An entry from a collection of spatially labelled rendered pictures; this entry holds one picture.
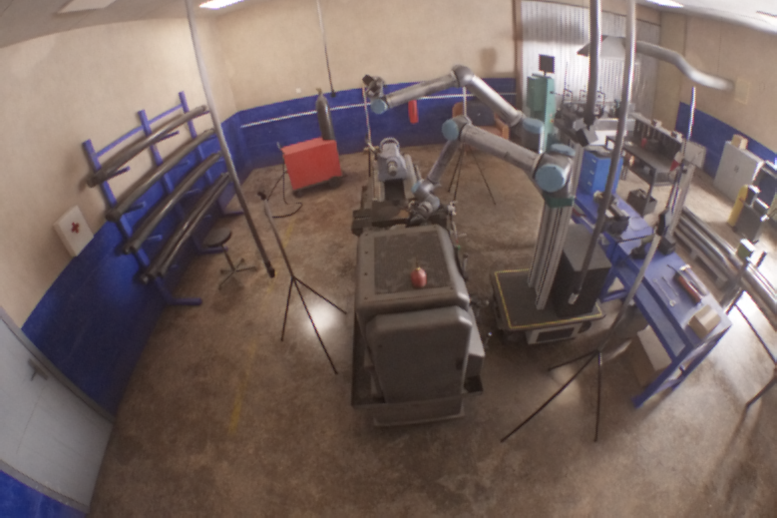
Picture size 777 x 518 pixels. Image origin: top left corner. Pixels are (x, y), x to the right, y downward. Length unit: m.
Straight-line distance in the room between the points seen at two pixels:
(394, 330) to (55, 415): 2.99
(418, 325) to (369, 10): 5.62
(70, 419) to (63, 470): 0.50
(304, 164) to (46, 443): 4.93
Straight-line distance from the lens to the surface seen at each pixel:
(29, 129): 3.44
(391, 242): 1.66
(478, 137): 1.75
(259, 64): 6.61
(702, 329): 2.39
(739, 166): 7.49
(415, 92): 1.94
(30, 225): 3.29
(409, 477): 2.39
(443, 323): 1.35
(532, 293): 2.86
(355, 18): 6.23
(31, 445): 3.33
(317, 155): 5.13
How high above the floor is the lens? 2.35
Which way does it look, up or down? 35 degrees down
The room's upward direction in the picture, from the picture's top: 8 degrees counter-clockwise
